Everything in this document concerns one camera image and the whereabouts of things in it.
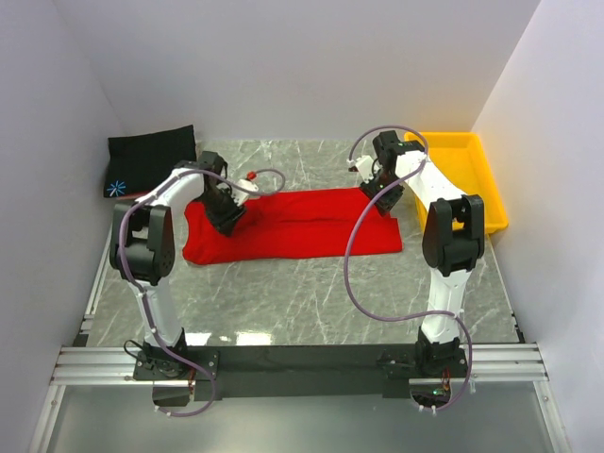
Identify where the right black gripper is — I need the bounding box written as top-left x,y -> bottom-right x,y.
360,170 -> 405,218

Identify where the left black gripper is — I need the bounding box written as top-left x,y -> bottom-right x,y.
197,187 -> 248,238

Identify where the red t shirt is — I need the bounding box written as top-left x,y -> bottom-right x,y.
181,186 -> 404,266

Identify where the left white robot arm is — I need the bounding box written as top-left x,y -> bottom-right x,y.
109,151 -> 259,379

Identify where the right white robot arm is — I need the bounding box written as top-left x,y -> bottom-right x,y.
350,130 -> 485,377

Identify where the yellow plastic bin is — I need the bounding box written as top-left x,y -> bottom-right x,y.
422,132 -> 509,234

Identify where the folded pink t shirt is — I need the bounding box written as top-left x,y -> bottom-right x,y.
115,193 -> 147,201

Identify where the folded black t shirt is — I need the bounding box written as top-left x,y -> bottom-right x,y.
103,125 -> 196,198

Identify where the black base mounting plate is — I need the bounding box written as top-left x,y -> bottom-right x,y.
133,344 -> 470,401

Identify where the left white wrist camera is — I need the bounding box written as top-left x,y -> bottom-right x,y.
231,178 -> 260,207

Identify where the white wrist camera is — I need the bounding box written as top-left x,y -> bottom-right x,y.
231,178 -> 260,207
347,155 -> 375,183

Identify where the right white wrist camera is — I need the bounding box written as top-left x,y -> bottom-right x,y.
347,155 -> 375,183

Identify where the aluminium frame rail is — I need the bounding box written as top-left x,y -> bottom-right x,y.
50,344 -> 549,386

